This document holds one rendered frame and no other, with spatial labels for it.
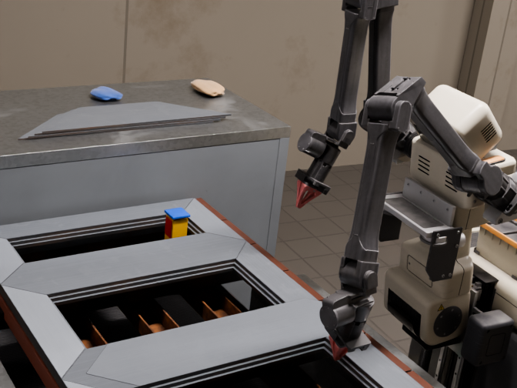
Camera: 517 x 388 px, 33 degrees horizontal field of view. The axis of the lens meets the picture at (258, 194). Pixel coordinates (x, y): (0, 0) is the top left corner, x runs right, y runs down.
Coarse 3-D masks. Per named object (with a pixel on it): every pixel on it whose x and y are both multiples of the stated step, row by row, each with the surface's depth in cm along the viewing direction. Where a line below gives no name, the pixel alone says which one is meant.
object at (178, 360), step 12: (144, 336) 207; (156, 336) 208; (168, 336) 208; (156, 348) 203; (168, 348) 204; (180, 348) 204; (168, 360) 199; (180, 360) 199; (192, 360) 200; (180, 372) 195; (192, 372) 196
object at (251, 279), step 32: (128, 224) 265; (160, 224) 270; (192, 224) 270; (0, 288) 223; (96, 288) 227; (128, 288) 231; (256, 288) 239; (96, 352) 199; (288, 352) 209; (320, 352) 214; (64, 384) 187; (96, 384) 188; (128, 384) 189; (160, 384) 192; (192, 384) 195
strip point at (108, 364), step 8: (104, 352) 199; (112, 352) 200; (96, 360) 196; (104, 360) 196; (112, 360) 197; (120, 360) 197; (96, 368) 193; (104, 368) 194; (112, 368) 194; (120, 368) 194; (104, 376) 191; (112, 376) 191; (120, 376) 191; (128, 376) 192; (136, 384) 189
